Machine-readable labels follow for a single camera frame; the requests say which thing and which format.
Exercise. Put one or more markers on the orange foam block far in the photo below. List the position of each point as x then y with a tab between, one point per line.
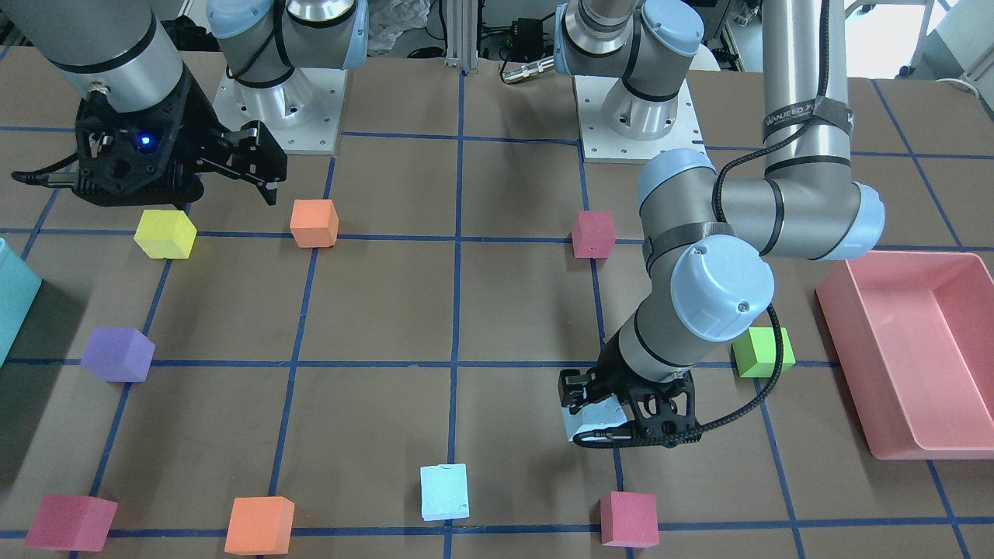
314	223

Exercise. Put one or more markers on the pink block front corner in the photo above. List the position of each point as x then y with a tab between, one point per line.
71	523

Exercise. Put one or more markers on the orange foam block front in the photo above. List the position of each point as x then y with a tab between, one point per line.
260	526

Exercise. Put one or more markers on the yellow foam block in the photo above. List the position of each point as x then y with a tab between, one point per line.
165	234

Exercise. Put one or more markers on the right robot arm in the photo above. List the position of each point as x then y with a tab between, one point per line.
124	45

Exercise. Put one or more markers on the cyan plastic bin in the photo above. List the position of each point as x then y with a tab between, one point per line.
19	286

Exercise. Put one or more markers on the pink block front centre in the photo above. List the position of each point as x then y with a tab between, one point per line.
629	519

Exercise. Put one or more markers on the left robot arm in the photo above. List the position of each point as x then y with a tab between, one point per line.
708	231

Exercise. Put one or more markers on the pink plastic bin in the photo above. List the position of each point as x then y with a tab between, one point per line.
913	333

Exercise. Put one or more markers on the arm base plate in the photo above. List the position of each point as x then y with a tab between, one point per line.
318	116
616	127

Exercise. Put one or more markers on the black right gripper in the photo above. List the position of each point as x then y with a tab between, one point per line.
192	118

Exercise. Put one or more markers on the purple block near right arm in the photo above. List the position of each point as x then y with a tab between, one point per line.
118	354

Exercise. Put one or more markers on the light blue block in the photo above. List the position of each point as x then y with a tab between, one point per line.
606	414
444	492

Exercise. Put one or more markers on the dark pink block far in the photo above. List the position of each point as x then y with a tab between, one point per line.
593	235

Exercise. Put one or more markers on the aluminium frame post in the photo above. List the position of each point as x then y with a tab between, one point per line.
461	27

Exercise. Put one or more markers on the orange foam block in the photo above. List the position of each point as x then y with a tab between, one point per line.
314	223
260	526

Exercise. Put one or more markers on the green foam block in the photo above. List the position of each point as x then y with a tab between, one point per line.
754	352

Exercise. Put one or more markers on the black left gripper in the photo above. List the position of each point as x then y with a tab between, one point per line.
608	378

